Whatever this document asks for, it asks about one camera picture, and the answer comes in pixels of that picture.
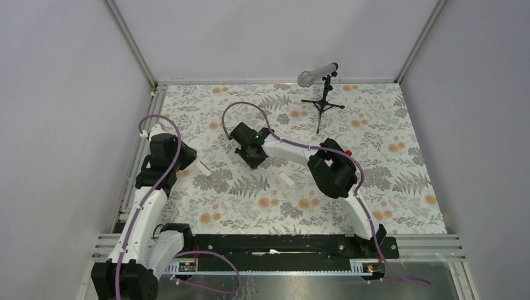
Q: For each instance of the floral table mat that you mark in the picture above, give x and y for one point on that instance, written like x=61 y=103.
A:
x=374 y=125

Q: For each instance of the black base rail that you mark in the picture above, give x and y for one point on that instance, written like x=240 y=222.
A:
x=283 y=253

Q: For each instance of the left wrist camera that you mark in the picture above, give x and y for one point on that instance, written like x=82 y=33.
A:
x=156 y=130

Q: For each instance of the white battery cover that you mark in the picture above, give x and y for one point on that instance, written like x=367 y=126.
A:
x=284 y=177

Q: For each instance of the silver microphone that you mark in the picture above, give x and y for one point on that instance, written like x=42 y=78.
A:
x=307 y=78

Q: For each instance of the white remote control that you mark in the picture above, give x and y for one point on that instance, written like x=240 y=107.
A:
x=203 y=168

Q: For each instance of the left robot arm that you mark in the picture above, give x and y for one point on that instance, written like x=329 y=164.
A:
x=134 y=267

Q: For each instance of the black tripod mic stand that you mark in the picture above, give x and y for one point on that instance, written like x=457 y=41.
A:
x=323 y=105

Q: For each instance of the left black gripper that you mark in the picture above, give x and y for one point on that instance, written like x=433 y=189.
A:
x=189 y=155

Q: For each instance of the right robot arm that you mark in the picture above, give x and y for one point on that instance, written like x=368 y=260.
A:
x=336 y=174

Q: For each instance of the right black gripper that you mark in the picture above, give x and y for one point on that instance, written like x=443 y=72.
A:
x=253 y=164

